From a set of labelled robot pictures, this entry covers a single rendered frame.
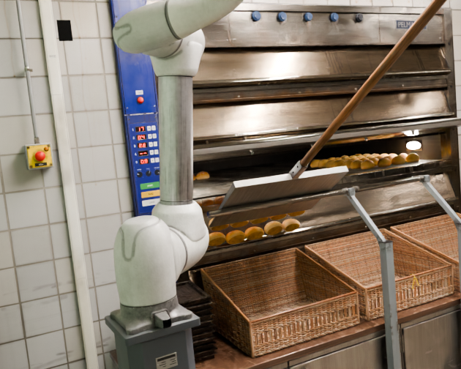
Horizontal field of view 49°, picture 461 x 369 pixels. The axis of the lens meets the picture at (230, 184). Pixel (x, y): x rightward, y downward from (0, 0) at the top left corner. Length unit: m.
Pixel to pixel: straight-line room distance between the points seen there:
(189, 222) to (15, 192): 0.96
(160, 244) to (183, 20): 0.57
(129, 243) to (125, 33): 0.54
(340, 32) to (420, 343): 1.64
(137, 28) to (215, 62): 1.19
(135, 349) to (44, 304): 1.00
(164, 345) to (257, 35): 1.71
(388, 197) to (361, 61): 0.80
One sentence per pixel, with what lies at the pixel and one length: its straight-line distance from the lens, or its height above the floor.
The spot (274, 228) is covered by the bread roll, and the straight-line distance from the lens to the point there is 2.46.
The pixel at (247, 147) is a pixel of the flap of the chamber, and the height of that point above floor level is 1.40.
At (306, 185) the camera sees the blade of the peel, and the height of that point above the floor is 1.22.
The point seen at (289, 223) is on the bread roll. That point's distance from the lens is 2.50.
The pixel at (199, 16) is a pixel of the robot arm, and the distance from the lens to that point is 1.29.
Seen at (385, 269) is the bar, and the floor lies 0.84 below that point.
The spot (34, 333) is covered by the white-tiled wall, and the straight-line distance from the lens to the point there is 2.35.
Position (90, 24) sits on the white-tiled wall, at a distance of 2.33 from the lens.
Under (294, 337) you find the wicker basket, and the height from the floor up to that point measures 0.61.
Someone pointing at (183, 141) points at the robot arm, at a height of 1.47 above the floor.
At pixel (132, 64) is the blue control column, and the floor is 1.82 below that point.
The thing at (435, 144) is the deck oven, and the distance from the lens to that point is 3.50.
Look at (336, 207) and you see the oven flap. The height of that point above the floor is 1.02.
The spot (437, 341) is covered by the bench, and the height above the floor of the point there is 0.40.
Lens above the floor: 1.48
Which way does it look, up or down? 6 degrees down
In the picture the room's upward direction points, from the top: 6 degrees counter-clockwise
